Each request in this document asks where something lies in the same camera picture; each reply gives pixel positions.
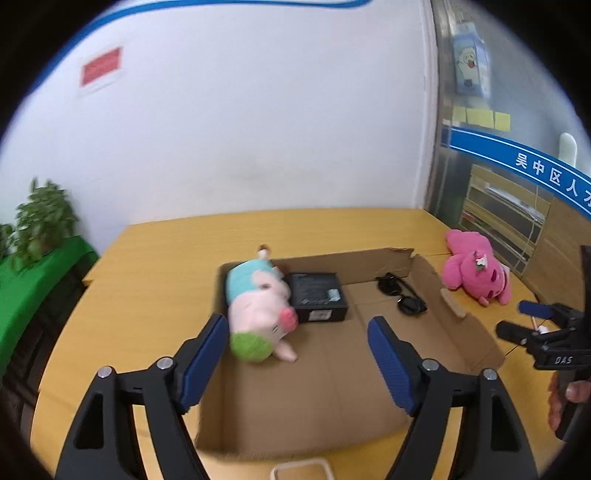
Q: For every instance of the blue banner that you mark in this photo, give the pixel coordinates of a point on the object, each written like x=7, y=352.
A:
x=485, y=147

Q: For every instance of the white plastic frame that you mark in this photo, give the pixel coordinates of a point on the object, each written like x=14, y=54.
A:
x=300, y=463

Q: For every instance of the shelf cabinet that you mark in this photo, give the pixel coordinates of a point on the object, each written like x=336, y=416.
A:
x=503, y=207

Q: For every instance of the black sunglasses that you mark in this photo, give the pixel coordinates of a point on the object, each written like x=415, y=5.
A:
x=408, y=304

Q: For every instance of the glass partition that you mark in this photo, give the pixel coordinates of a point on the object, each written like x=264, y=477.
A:
x=443, y=184

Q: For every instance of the small white object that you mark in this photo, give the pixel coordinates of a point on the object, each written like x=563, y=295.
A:
x=539, y=328

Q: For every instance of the pig plush toy teal hood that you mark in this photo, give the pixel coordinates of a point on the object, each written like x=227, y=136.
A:
x=258, y=304

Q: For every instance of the wooden desk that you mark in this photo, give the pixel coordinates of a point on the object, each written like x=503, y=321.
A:
x=152, y=277

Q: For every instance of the cardboard box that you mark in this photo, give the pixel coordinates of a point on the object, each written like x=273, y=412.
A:
x=332, y=392

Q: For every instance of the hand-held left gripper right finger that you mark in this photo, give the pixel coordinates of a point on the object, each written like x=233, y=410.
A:
x=392, y=360

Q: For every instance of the green potted plant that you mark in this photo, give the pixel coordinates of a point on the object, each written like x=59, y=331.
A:
x=44, y=221

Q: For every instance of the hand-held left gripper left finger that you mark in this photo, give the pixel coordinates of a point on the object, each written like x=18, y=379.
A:
x=203, y=360

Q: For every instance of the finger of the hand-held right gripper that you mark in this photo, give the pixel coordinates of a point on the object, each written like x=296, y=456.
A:
x=515, y=332
x=535, y=308

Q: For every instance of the yellow sticky note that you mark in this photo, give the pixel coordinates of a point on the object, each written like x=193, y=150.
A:
x=473, y=116
x=459, y=114
x=503, y=121
x=487, y=118

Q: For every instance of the black box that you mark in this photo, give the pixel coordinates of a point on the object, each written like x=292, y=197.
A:
x=316, y=290

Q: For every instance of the cartoon poster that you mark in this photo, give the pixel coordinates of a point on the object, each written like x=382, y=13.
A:
x=471, y=64

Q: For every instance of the person's right hand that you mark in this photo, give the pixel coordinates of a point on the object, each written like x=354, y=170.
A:
x=575, y=392

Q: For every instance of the pink plush toy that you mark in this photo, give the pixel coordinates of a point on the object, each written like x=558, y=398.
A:
x=475, y=272

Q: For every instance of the red wall sign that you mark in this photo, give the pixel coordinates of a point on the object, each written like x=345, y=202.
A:
x=101, y=69

